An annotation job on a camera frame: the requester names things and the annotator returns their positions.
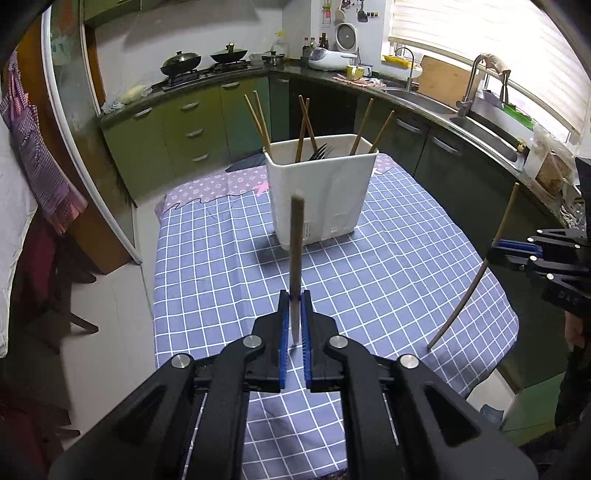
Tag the black plastic fork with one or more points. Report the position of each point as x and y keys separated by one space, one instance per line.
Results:
x=321 y=152

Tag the yellow container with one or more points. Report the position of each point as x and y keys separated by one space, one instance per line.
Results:
x=354 y=71

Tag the curved steel faucet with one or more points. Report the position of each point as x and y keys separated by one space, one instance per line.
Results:
x=410 y=69

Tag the purple plaid apron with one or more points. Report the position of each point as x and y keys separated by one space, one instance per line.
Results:
x=37 y=157

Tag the white cloth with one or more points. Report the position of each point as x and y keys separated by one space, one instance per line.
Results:
x=133 y=93

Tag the grey blue rag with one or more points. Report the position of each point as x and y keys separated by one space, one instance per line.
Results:
x=113 y=106

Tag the yellow tray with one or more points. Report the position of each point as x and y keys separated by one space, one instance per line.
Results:
x=397 y=61

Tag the clear plastic bag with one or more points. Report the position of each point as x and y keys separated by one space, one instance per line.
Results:
x=549 y=161

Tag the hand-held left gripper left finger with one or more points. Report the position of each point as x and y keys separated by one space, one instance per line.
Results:
x=284 y=332

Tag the clear plastic bottle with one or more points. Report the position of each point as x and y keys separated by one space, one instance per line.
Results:
x=279 y=44

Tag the green drain tray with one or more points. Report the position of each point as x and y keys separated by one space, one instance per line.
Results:
x=519 y=115

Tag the black wok with lid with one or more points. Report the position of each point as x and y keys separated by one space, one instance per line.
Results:
x=229 y=54
x=181 y=62

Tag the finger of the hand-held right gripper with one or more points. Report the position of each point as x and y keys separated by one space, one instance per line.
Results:
x=519 y=247
x=508 y=261

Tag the white rice cooker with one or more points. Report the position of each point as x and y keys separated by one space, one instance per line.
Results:
x=330 y=59

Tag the dark green kitchen cabinet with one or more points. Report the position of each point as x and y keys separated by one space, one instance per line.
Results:
x=438 y=147

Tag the purple patterned cloth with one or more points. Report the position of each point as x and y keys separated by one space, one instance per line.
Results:
x=212 y=187

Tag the dark brown chopstick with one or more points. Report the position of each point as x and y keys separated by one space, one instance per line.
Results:
x=311 y=136

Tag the dark wooden chair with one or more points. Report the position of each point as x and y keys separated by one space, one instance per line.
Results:
x=78 y=323

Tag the white window blind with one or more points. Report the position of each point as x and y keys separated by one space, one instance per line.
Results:
x=498 y=50

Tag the light green kitchen cabinet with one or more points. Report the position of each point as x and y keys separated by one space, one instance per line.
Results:
x=184 y=134

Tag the long light bamboo chopstick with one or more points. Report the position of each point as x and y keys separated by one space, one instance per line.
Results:
x=296 y=258
x=261 y=113
x=256 y=122
x=466 y=300

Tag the pink dish cloth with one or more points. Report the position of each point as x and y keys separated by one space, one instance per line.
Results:
x=364 y=82

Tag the dark red cloth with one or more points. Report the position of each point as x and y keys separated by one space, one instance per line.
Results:
x=44 y=258

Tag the dark kitchen countertop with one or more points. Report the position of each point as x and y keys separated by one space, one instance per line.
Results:
x=318 y=74

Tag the dark sauce bottle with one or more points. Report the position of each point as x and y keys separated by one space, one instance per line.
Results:
x=323 y=41

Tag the black gas stove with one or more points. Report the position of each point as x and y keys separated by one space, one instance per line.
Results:
x=203 y=76

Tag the black hanging spatula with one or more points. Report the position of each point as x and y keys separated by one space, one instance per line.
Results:
x=362 y=14

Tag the white plastic utensil holder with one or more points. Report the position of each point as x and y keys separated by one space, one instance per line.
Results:
x=318 y=198

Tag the blue checked tablecloth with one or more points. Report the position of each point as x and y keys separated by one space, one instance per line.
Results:
x=221 y=258

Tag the short brown chopstick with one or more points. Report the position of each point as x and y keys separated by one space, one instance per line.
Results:
x=300 y=145
x=383 y=130
x=362 y=124

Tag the white quilted blanket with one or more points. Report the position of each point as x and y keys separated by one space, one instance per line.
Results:
x=14 y=230

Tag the small steel pot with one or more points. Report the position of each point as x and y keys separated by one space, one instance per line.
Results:
x=273 y=59

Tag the tall steel faucet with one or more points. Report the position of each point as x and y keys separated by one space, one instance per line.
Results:
x=468 y=87

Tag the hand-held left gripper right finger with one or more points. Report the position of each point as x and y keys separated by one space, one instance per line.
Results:
x=307 y=332

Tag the person's right hand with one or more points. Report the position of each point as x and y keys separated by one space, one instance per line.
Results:
x=575 y=332

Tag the stainless steel sink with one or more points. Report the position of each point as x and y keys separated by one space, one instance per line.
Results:
x=480 y=131

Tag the wooden cutting board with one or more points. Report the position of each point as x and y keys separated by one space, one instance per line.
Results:
x=448 y=83

